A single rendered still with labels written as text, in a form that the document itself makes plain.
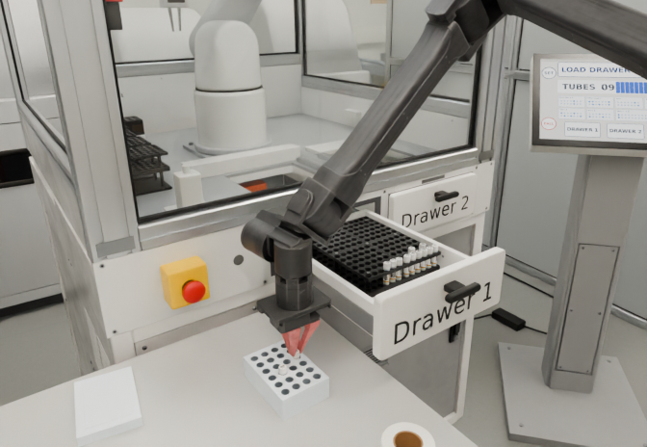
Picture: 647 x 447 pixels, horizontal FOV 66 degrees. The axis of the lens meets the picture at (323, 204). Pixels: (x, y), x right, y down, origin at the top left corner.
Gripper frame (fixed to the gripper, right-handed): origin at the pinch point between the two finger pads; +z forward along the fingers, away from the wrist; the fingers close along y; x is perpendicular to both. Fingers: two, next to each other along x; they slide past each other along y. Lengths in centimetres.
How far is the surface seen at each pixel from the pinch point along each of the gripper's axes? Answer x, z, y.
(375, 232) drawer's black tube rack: -13.1, -8.7, -27.2
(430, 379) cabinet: -23, 52, -61
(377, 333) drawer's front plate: 10.4, -5.9, -8.4
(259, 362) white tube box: -2.0, 1.6, 5.5
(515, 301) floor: -62, 82, -162
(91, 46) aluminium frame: -24, -46, 19
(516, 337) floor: -44, 81, -137
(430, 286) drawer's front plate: 10.8, -10.8, -18.6
